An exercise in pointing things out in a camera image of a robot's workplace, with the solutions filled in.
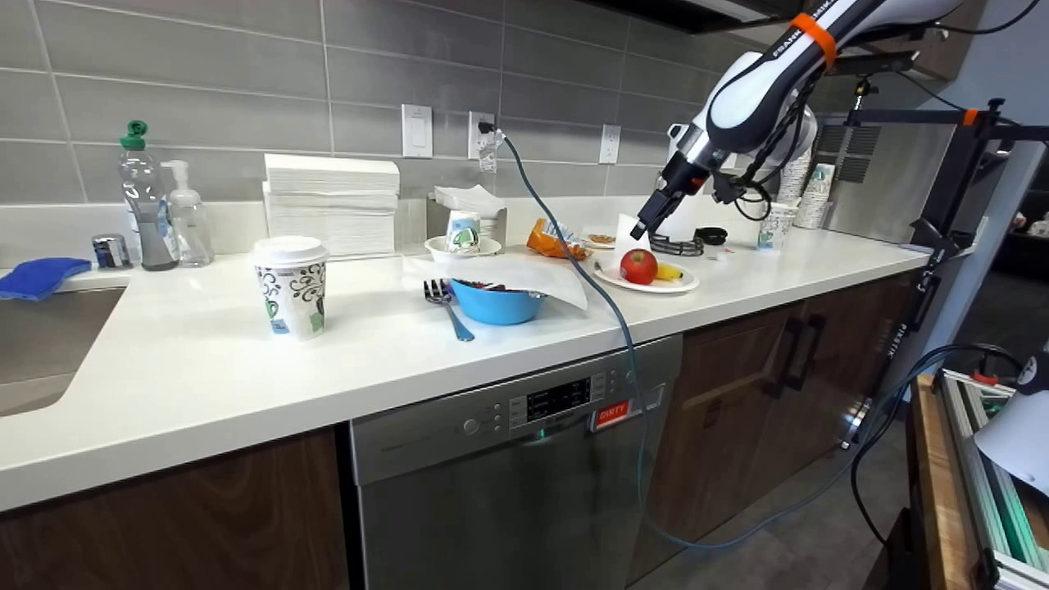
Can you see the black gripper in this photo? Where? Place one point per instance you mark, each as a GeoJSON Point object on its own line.
{"type": "Point", "coordinates": [688, 165]}

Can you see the red tomato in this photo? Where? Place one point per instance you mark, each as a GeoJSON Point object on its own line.
{"type": "Point", "coordinates": [639, 266]}

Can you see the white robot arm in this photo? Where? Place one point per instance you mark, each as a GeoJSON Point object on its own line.
{"type": "Point", "coordinates": [748, 98]}

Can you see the white plate with food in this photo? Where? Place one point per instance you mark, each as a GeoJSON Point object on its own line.
{"type": "Point", "coordinates": [665, 282]}

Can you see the paper towel roll on holder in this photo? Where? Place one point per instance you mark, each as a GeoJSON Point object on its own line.
{"type": "Point", "coordinates": [678, 229]}

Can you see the orange peel piece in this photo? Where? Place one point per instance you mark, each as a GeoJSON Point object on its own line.
{"type": "Point", "coordinates": [545, 245]}

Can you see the small cup on saucer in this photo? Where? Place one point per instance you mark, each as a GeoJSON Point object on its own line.
{"type": "Point", "coordinates": [468, 221]}

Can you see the stacked paper cups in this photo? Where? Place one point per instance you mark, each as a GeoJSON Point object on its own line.
{"type": "Point", "coordinates": [791, 176]}

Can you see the blue bowl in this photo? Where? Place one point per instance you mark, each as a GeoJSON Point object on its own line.
{"type": "Point", "coordinates": [497, 306]}

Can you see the wooden cabinet doors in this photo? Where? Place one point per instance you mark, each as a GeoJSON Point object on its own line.
{"type": "Point", "coordinates": [759, 402]}

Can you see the stainless steel dishwasher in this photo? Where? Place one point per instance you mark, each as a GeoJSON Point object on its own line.
{"type": "Point", "coordinates": [527, 483]}

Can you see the white napkin stack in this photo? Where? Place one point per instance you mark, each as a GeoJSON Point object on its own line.
{"type": "Point", "coordinates": [343, 202]}

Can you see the patterned paper cup with lid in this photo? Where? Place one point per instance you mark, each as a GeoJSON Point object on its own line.
{"type": "Point", "coordinates": [291, 282]}

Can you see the clear soap pump bottle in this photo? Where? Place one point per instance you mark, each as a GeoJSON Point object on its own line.
{"type": "Point", "coordinates": [189, 217]}

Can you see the green capped dish soap bottle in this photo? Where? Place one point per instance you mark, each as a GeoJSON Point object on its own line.
{"type": "Point", "coordinates": [146, 198]}

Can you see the small metal can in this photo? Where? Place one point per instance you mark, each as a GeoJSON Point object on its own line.
{"type": "Point", "coordinates": [110, 250]}

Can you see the blue sponge cloth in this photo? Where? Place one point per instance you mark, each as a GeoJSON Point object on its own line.
{"type": "Point", "coordinates": [39, 280]}

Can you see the kitchen sink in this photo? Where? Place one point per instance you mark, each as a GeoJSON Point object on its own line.
{"type": "Point", "coordinates": [43, 346]}

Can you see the blue handled fork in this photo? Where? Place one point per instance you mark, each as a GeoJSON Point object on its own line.
{"type": "Point", "coordinates": [441, 293]}

